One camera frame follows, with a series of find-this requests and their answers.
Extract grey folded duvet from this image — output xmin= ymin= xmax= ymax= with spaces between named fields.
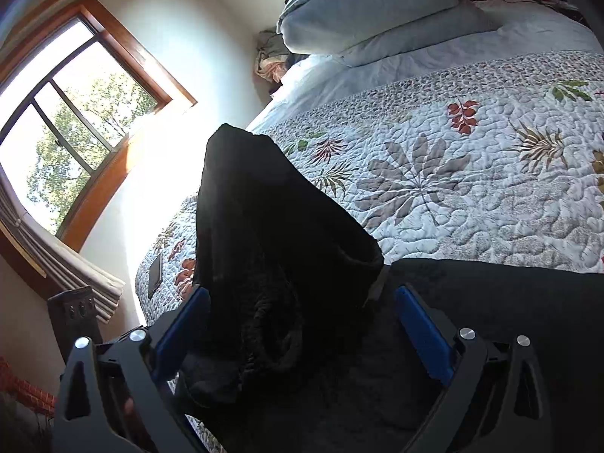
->
xmin=276 ymin=0 xmax=462 ymax=55

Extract beige folded curtain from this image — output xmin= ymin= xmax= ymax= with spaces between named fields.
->
xmin=0 ymin=170 xmax=126 ymax=313

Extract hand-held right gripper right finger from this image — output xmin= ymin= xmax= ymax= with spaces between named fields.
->
xmin=394 ymin=285 xmax=554 ymax=453

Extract pile of crumpled clothes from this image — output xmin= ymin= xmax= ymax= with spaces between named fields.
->
xmin=255 ymin=29 xmax=310 ymax=82

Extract black phone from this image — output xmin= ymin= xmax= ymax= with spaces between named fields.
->
xmin=147 ymin=253 xmax=164 ymax=299

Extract light blue bed sheet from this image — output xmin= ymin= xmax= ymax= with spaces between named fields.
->
xmin=245 ymin=0 xmax=604 ymax=134

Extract light blue pillow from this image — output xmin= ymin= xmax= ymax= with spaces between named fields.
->
xmin=339 ymin=0 xmax=502 ymax=68

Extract black pants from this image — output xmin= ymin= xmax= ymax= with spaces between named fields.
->
xmin=174 ymin=123 xmax=604 ymax=453

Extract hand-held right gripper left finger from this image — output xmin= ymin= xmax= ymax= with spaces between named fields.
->
xmin=51 ymin=287 xmax=211 ymax=453

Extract wooden framed window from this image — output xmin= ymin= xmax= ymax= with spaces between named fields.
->
xmin=0 ymin=0 xmax=197 ymax=288

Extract black upright box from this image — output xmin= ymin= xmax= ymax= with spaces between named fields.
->
xmin=47 ymin=287 xmax=103 ymax=370

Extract floral quilted bedspread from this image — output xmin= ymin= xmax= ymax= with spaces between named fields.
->
xmin=134 ymin=49 xmax=604 ymax=453

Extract red brick pattern object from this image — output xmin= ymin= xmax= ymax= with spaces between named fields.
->
xmin=0 ymin=356 xmax=57 ymax=419

